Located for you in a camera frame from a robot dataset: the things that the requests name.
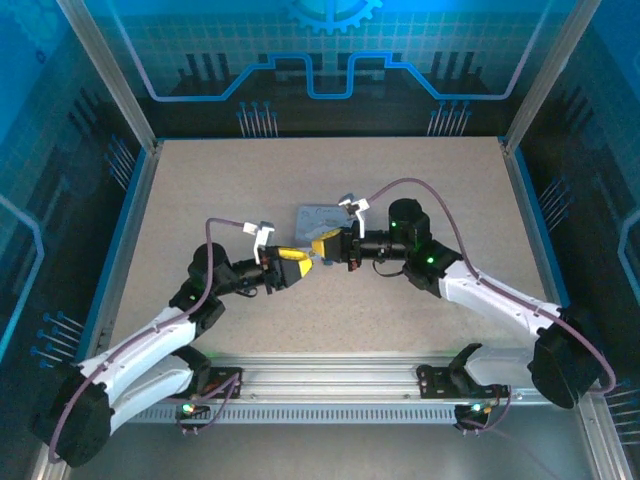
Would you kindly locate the small metal key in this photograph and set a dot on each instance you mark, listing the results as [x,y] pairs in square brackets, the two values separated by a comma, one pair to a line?
[311,256]

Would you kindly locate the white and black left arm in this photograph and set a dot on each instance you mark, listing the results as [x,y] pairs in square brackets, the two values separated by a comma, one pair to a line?
[145,345]

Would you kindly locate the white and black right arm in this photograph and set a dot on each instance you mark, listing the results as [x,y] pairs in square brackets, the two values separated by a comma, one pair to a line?
[490,300]

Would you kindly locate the pale blue cartoon tin box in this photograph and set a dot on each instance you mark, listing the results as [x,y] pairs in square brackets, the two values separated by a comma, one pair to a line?
[315,220]

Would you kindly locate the small circuit board with LED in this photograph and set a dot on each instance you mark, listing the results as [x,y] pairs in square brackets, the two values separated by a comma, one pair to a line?
[475,412]
[192,410]

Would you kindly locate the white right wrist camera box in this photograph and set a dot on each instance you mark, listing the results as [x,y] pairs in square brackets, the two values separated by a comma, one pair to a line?
[361,207]

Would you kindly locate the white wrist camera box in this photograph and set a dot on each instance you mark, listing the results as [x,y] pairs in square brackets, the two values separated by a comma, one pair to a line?
[361,207]
[260,240]

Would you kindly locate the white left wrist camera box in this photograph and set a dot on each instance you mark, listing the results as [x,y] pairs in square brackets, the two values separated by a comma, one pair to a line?
[260,240]

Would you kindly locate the aluminium mounting rail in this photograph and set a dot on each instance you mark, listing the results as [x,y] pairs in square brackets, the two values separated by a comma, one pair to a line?
[325,375]

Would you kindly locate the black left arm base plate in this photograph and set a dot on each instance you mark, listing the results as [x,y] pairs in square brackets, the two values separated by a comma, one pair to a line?
[225,382]

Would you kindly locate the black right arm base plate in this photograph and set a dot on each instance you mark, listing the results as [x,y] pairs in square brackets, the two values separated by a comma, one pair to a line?
[435,382]

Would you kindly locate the aluminium frame post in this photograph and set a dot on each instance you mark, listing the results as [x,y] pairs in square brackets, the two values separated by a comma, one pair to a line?
[110,75]
[545,75]

